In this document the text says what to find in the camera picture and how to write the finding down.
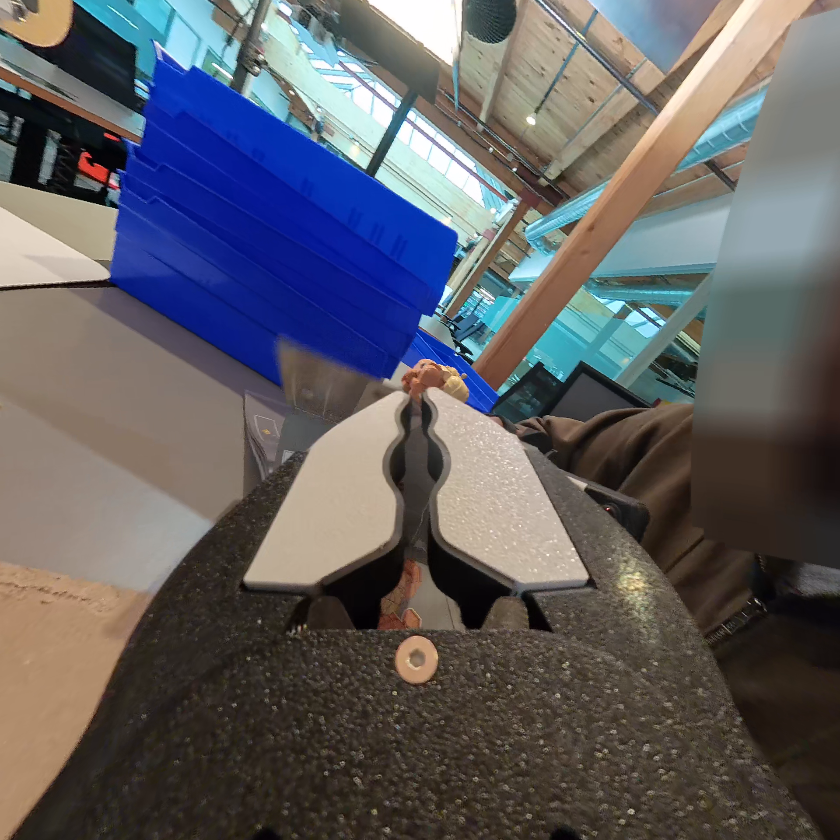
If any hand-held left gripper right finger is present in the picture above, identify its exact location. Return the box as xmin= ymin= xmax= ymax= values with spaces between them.
xmin=421 ymin=388 xmax=590 ymax=598

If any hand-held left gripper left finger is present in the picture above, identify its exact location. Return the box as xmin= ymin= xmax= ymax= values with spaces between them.
xmin=243 ymin=390 xmax=427 ymax=599

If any grey instruction booklet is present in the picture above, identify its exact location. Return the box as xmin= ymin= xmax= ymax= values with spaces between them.
xmin=243 ymin=335 xmax=468 ymax=632

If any person's right forearm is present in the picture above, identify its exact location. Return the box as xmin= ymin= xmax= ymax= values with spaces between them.
xmin=515 ymin=403 xmax=697 ymax=532

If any grey desk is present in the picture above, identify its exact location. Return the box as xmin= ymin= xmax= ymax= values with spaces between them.
xmin=0 ymin=180 xmax=421 ymax=595

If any black monitor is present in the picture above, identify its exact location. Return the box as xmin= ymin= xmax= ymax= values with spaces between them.
xmin=548 ymin=361 xmax=656 ymax=424
xmin=491 ymin=360 xmax=567 ymax=421

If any blue storage tray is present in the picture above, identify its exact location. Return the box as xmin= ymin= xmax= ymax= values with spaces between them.
xmin=402 ymin=328 xmax=501 ymax=413

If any brown brick lion model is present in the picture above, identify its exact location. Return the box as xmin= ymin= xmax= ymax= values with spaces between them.
xmin=402 ymin=357 xmax=471 ymax=403

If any black office chair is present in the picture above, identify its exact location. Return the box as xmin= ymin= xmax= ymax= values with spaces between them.
xmin=451 ymin=310 xmax=488 ymax=358

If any person's dark jacket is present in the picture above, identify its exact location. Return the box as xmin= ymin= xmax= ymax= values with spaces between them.
xmin=640 ymin=518 xmax=840 ymax=834

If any stack of blue plastic bins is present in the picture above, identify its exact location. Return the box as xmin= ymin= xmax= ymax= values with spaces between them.
xmin=108 ymin=42 xmax=459 ymax=385

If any brown cardboard box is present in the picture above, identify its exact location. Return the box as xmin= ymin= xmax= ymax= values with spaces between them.
xmin=0 ymin=561 xmax=161 ymax=840

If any black screen on pole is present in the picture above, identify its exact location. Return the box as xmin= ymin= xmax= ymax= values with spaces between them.
xmin=338 ymin=0 xmax=442 ymax=178

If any black mesh ceiling lamp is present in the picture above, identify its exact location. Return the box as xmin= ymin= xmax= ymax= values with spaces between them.
xmin=461 ymin=0 xmax=519 ymax=44

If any background table wooden edge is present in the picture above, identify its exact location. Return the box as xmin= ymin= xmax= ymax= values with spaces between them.
xmin=0 ymin=59 xmax=145 ymax=144

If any long silver spiral duct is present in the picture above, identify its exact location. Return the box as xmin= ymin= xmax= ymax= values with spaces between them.
xmin=524 ymin=88 xmax=770 ymax=245

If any wooden post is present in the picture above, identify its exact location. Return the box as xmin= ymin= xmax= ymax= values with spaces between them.
xmin=472 ymin=0 xmax=818 ymax=389

